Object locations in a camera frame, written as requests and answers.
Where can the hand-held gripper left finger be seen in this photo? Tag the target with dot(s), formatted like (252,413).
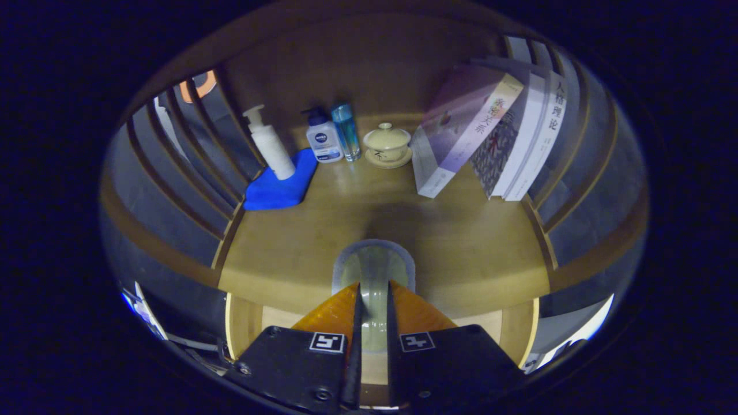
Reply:
(356,357)

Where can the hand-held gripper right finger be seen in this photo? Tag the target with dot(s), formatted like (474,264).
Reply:
(394,369)

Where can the brown wooden drawer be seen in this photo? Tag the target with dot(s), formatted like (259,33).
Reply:
(484,325)

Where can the wooden countertop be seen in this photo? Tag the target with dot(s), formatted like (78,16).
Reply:
(461,242)

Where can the brown wooden cabinet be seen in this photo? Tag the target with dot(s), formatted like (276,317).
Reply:
(357,63)

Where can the blue folded cloth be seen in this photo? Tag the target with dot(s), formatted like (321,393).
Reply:
(277,193)

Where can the white appliance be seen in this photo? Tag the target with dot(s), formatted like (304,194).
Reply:
(594,323)

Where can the white bottle with blue cap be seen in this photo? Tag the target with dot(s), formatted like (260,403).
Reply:
(324,144)

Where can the beige lidded tea cup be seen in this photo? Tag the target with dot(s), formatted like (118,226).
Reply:
(387,144)

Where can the white pump bottle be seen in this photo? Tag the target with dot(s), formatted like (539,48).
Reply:
(274,153)

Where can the slim teal bottle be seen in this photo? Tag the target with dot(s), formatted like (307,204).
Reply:
(347,135)

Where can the patterned cover book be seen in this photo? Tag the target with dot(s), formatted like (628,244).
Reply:
(501,155)

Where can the purple white book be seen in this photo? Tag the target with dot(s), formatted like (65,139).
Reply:
(455,132)

